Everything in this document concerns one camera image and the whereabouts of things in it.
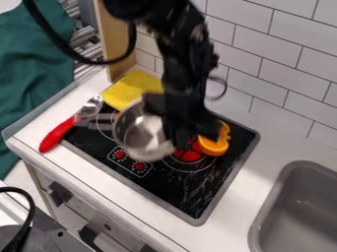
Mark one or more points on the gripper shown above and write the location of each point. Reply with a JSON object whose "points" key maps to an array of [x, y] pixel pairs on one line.
{"points": [[186, 110]]}

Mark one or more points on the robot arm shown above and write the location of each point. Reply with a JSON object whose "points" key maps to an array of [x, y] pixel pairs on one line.
{"points": [[180, 39]]}

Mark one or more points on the silver pot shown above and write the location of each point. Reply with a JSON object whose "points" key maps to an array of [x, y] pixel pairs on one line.
{"points": [[138, 129]]}

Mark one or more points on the red toy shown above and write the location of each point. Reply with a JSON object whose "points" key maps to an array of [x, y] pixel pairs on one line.
{"points": [[187, 155]]}

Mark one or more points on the orange toy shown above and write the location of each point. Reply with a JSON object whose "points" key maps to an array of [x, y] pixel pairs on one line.
{"points": [[216, 144]]}

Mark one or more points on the yellow cloth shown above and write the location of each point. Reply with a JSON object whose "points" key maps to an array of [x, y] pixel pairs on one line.
{"points": [[129, 88]]}

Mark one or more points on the toy stove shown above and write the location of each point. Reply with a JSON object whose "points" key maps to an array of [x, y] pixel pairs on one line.
{"points": [[175, 183]]}

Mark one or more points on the wooden board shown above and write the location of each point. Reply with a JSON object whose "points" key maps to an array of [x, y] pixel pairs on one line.
{"points": [[115, 42]]}

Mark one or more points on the toy sink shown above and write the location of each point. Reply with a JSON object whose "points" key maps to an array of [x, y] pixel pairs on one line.
{"points": [[298, 213]]}

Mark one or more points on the green cloth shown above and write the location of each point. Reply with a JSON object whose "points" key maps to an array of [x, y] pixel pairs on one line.
{"points": [[30, 65]]}

